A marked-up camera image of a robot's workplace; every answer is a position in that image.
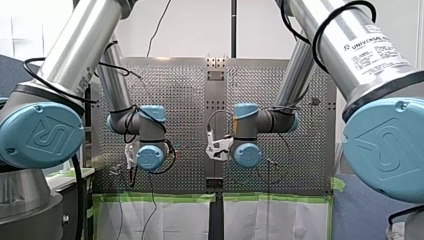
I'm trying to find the dark side cabinet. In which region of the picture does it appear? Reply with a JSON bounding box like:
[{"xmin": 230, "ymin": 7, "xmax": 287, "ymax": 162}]
[{"xmin": 45, "ymin": 167, "xmax": 97, "ymax": 240}]

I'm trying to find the thick black base cable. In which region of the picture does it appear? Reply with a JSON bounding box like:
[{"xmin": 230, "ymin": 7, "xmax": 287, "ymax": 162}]
[{"xmin": 70, "ymin": 154, "xmax": 85, "ymax": 240}]

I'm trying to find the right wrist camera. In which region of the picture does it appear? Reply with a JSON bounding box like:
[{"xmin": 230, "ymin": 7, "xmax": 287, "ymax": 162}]
[{"xmin": 205, "ymin": 130, "xmax": 235, "ymax": 162}]

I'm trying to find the thin black wall cable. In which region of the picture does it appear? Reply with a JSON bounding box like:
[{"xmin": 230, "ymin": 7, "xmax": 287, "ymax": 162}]
[{"xmin": 146, "ymin": 0, "xmax": 173, "ymax": 58}]

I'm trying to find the black upright pole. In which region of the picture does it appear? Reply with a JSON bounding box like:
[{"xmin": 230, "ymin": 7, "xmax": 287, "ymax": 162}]
[{"xmin": 230, "ymin": 0, "xmax": 239, "ymax": 59}]

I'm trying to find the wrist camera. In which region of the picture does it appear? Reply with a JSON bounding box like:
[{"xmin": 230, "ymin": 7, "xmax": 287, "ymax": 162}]
[
  {"xmin": 124, "ymin": 142, "xmax": 138, "ymax": 170},
  {"xmin": 205, "ymin": 130, "xmax": 235, "ymax": 162}
]

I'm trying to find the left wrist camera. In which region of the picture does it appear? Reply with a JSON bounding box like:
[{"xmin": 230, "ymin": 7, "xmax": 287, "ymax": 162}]
[{"xmin": 124, "ymin": 142, "xmax": 138, "ymax": 170}]

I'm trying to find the grey board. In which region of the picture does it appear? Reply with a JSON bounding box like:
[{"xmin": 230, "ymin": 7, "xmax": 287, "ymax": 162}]
[{"xmin": 332, "ymin": 173, "xmax": 416, "ymax": 240}]

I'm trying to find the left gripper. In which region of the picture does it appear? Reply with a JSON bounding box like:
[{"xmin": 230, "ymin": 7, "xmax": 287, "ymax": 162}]
[{"xmin": 128, "ymin": 164, "xmax": 140, "ymax": 188}]

